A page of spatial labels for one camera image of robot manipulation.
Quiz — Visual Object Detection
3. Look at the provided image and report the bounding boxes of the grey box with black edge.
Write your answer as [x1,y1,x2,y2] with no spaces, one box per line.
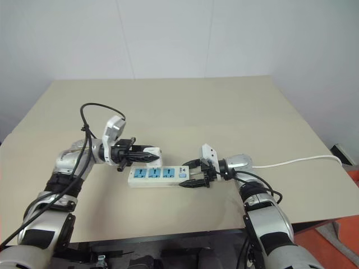
[330,143,357,166]

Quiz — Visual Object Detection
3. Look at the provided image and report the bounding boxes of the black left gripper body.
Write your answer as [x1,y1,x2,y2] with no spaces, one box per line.
[111,137,137,173]

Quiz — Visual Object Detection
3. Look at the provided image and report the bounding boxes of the white power strip cable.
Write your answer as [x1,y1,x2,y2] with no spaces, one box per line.
[251,155,342,169]

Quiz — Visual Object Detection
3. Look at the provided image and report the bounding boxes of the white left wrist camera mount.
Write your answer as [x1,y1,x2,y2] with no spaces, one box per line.
[101,115,127,166]

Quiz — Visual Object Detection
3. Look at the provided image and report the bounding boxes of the white power strip blue sockets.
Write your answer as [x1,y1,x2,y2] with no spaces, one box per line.
[128,165,197,188]

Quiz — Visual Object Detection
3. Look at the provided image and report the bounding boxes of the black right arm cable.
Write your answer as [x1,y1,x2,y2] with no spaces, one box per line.
[223,170,283,205]

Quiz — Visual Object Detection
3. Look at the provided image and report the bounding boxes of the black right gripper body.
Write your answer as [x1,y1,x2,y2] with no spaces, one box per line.
[196,157,218,188]

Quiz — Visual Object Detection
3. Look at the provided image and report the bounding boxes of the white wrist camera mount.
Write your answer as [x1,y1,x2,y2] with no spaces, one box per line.
[198,143,220,180]
[101,115,127,166]

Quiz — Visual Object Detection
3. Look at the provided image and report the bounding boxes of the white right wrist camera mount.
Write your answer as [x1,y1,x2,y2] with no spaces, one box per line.
[198,143,220,180]

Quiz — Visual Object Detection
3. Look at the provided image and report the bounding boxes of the white charger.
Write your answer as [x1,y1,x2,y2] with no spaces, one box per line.
[141,145,164,169]

